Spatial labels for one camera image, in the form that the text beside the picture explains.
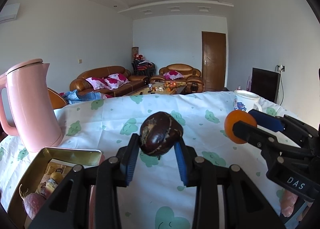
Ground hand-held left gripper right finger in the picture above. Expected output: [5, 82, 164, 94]
[174, 139, 287, 229]

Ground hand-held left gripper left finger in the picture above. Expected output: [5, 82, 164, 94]
[29, 134, 140, 229]

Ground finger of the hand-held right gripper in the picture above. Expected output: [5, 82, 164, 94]
[248, 109, 320, 149]
[232, 120, 315, 170]

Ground large orange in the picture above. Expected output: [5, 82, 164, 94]
[224, 110, 257, 144]

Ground dark purple passion fruit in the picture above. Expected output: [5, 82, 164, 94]
[139, 111, 184, 157]

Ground rectangular metal tin box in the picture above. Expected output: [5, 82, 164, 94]
[7, 147, 104, 229]

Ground small brown labelled jar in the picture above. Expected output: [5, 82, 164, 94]
[47, 168, 64, 187]

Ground brown white round snack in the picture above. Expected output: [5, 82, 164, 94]
[37, 181, 57, 198]

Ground purple onion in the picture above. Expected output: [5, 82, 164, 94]
[19, 184, 49, 221]

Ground person's right hand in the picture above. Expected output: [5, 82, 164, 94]
[280, 190, 298, 217]

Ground white printed mug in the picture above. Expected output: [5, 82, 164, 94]
[234, 90, 262, 113]

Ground black television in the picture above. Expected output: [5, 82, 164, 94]
[251, 67, 280, 104]

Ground white cloud print tablecloth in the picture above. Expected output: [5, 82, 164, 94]
[0, 91, 308, 229]

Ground printed paper sheet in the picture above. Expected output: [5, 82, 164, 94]
[40, 159, 78, 194]

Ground wooden coffee table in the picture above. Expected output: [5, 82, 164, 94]
[124, 81, 187, 96]

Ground brown wooden door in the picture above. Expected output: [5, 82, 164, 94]
[201, 31, 227, 92]

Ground blue checked clothes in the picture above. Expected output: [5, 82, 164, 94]
[60, 89, 113, 103]

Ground pink floral pillow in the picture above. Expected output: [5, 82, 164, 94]
[85, 77, 108, 90]
[163, 70, 183, 80]
[104, 73, 130, 90]

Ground brown leather armchair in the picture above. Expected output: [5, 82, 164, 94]
[150, 64, 204, 94]

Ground brown leather sofa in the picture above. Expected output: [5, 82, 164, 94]
[69, 66, 149, 97]

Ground stacked dark chairs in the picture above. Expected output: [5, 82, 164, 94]
[132, 47, 155, 77]

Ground brown leather chair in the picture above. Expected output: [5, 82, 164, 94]
[47, 87, 67, 110]

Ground pink electric kettle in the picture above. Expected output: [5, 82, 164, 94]
[0, 58, 63, 153]

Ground white air conditioner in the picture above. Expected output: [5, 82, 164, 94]
[0, 3, 20, 22]

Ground black power cable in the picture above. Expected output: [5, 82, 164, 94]
[276, 64, 285, 106]

